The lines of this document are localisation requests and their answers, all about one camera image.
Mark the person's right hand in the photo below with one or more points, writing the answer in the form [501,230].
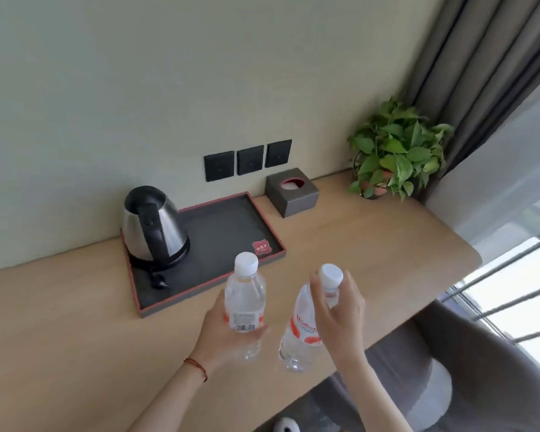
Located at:
[346,326]

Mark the person's left hand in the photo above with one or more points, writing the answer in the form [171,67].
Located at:
[211,330]

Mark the person's left thumb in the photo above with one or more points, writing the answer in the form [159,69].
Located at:
[258,333]

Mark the person's right thumb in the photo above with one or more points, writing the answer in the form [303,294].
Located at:
[318,294]

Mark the clear plastic water bottle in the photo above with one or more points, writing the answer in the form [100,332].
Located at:
[303,330]
[245,299]

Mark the person's left forearm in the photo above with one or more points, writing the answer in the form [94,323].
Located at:
[171,400]

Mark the person's right forearm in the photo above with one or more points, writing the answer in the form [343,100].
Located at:
[373,395]

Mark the red card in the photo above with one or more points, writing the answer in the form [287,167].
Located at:
[262,247]

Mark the white slipper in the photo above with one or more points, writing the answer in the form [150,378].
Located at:
[287,425]

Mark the dark grey tissue box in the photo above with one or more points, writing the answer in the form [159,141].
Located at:
[297,200]

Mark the black tray with red rim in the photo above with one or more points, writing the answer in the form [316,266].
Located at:
[225,229]

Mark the black kettle base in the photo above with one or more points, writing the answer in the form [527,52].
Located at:
[180,257]

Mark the black kettle power plug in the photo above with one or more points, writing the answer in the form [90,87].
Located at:
[159,281]

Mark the white tissue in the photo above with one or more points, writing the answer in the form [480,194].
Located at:
[291,185]

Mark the small plant pot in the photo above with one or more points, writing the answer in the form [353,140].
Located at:
[378,189]

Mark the stainless steel electric kettle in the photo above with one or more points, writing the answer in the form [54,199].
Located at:
[164,220]

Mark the green leafy plant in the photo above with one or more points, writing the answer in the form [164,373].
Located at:
[398,148]

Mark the grey armchair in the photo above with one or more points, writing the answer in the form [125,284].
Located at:
[477,377]

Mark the dark window railing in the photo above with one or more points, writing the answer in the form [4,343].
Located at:
[508,265]

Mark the white sheer curtain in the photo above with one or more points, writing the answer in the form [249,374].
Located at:
[499,175]

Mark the grey curtain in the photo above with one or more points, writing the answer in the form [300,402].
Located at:
[477,62]

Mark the black wall switch panel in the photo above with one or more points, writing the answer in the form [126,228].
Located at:
[250,160]
[219,166]
[278,153]

